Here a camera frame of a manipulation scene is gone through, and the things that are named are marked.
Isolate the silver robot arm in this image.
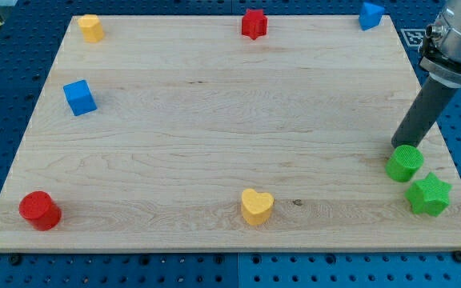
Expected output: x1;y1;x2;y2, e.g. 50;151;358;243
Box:
419;0;461;88

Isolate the blue triangle block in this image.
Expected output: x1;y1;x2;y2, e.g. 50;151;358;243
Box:
359;2;385;30

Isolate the wooden board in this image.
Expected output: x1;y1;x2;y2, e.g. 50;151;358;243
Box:
0;15;461;254

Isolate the yellow heart block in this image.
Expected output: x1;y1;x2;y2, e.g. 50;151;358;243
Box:
241;189;275;226

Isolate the red star block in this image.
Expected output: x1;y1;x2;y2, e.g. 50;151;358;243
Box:
241;9;268;40

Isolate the blue cube block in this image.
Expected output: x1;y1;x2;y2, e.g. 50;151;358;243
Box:
63;80;97;116

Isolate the green cylinder block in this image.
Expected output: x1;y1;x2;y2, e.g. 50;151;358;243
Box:
385;145;424;182

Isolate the yellow hexagon block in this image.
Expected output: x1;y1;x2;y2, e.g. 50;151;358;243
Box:
78;14;105;43

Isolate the red cylinder block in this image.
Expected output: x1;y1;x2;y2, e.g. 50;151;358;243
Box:
18;190;62;231

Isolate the green star block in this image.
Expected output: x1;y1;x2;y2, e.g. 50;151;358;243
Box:
405;172;452;217

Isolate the grey cylindrical pointer tool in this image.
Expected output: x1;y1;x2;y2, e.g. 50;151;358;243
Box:
391;74;461;148

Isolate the black white fiducial marker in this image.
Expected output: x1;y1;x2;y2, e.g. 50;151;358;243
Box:
400;28;425;48

